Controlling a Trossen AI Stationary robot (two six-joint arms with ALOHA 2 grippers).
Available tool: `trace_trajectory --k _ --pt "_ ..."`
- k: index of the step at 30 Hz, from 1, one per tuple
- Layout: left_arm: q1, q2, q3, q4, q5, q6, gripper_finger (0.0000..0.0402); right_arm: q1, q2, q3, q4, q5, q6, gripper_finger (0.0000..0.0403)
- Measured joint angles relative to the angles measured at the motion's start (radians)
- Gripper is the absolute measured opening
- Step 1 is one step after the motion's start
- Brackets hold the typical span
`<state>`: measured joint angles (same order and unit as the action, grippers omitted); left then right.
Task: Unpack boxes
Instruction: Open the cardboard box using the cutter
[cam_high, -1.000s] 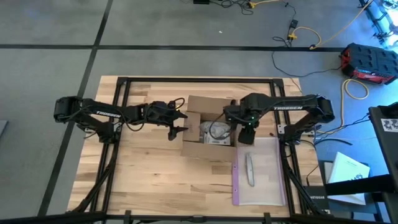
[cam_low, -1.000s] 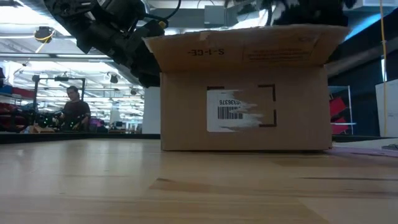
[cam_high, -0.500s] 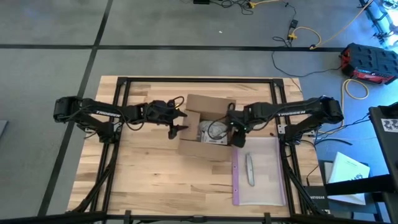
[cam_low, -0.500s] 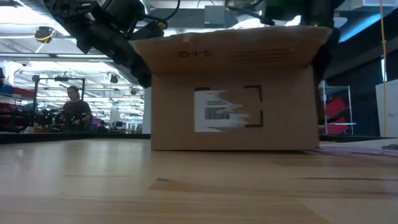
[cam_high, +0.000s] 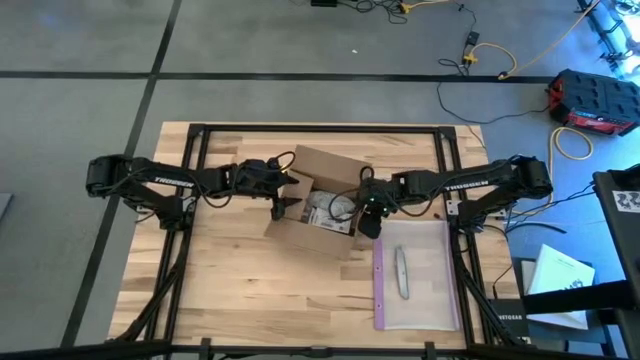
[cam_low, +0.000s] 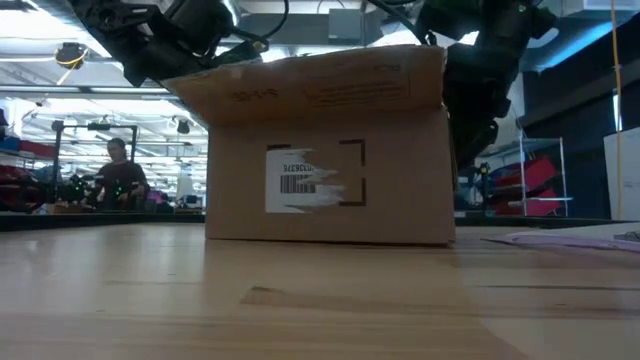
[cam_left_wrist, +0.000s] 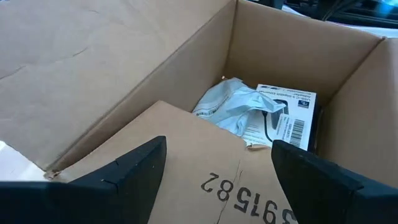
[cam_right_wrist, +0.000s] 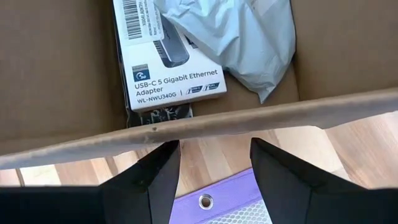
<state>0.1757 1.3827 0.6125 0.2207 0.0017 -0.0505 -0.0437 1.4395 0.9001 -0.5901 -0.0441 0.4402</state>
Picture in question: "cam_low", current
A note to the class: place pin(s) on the person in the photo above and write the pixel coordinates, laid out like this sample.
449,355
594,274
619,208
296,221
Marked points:
119,177

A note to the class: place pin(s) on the white board panel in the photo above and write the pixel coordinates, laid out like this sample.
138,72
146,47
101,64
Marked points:
625,175

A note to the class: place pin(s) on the black table frame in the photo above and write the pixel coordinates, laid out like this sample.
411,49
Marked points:
100,220

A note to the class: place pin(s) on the purple-edged mesh zip pouch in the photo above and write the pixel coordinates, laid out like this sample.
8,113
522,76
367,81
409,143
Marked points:
570,241

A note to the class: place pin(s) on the black ceiling camera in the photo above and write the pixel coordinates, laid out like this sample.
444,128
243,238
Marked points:
183,127

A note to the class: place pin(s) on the black background robot arm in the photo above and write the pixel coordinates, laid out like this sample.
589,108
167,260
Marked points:
72,192

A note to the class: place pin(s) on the brown Sephora cardboard box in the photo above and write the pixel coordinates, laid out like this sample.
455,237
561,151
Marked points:
330,190

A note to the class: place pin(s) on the red storage shelf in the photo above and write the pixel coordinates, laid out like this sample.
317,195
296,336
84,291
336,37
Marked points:
30,149

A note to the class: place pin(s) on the red storage bin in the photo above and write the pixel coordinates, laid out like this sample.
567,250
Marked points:
530,172
535,205

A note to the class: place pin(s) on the black gantry frame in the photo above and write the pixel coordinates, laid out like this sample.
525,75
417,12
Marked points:
56,165

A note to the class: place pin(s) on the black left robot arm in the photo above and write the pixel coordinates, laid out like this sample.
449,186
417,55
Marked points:
100,20

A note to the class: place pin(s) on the grey ceiling unit box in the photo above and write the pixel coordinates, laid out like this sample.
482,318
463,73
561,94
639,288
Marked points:
345,23

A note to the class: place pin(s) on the long ceiling light bar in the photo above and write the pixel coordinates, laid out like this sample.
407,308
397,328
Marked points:
75,90

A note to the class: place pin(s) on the black device on stand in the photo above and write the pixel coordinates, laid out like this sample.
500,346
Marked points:
484,182

